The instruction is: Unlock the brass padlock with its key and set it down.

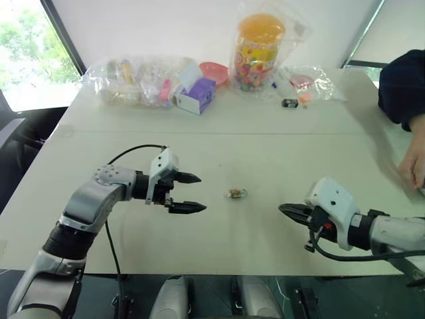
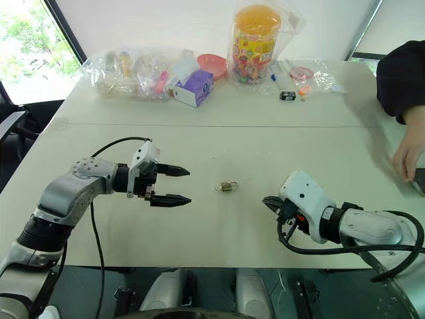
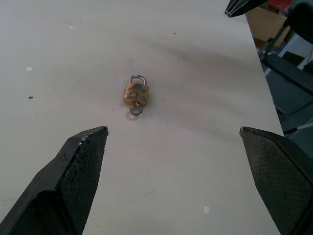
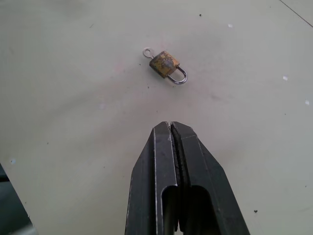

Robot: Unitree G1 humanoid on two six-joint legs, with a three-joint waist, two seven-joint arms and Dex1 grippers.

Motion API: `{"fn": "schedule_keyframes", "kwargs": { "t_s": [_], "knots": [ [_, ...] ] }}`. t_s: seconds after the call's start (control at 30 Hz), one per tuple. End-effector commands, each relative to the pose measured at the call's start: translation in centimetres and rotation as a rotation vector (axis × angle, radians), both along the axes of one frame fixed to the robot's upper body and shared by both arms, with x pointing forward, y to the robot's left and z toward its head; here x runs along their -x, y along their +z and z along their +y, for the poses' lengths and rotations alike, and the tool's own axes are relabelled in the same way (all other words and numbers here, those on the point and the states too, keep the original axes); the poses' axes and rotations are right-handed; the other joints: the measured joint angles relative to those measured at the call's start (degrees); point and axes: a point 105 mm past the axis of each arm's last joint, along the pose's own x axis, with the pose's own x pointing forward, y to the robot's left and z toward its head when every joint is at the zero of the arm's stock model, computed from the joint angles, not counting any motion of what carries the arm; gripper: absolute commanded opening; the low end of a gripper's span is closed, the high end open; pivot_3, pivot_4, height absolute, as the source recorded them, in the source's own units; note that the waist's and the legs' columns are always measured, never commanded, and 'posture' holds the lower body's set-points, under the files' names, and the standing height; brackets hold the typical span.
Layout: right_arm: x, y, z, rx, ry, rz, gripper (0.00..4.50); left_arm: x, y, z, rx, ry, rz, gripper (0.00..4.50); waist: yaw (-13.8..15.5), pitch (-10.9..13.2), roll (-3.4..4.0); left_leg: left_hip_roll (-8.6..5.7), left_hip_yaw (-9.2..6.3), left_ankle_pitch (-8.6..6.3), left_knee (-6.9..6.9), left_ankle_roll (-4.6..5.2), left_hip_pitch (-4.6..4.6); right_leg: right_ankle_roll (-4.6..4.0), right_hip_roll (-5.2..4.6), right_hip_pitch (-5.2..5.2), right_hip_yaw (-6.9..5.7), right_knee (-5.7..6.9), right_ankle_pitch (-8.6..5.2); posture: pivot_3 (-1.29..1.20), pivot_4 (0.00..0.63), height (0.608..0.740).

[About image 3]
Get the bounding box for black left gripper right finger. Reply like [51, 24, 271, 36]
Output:
[239, 126, 313, 235]

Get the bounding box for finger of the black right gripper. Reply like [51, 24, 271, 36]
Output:
[224, 0, 269, 18]

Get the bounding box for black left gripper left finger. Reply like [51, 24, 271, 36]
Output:
[0, 126, 109, 235]

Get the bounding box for silver key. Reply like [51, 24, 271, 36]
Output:
[129, 103, 144, 116]

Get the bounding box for cardboard box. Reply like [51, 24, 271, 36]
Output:
[245, 5, 291, 48]

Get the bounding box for brass padlock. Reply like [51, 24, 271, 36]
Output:
[122, 74, 150, 107]

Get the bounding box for dark green metal frame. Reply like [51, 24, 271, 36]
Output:
[258, 0, 313, 134]

